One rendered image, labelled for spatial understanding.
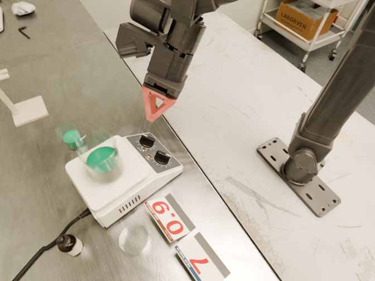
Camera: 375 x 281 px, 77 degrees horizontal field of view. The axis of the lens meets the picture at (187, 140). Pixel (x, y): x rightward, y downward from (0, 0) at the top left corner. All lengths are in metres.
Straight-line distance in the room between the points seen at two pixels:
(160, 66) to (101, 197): 0.25
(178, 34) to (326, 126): 0.28
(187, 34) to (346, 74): 0.24
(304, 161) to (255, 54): 0.51
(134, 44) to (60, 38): 0.59
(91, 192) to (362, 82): 0.45
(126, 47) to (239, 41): 0.57
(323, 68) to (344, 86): 2.28
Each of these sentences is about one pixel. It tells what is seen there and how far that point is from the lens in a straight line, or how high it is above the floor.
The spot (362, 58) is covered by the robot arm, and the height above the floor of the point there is 1.21.
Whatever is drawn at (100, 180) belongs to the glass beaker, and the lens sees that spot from 0.44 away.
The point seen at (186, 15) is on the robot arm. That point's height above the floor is 1.21.
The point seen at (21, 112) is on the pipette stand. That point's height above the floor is 0.91.
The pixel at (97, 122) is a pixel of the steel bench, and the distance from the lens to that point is 0.67.
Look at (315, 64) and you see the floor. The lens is 2.68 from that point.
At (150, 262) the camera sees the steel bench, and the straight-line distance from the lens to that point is 0.49.
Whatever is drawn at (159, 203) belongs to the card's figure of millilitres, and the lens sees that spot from 0.50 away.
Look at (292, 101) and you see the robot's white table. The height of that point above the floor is 0.90.
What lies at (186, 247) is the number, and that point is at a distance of 0.47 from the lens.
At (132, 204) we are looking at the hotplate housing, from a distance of 0.49.
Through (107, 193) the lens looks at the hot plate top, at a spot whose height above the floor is 0.99.
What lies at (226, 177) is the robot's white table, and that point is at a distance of 0.55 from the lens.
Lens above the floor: 1.38
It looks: 54 degrees down
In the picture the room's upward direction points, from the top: 3 degrees clockwise
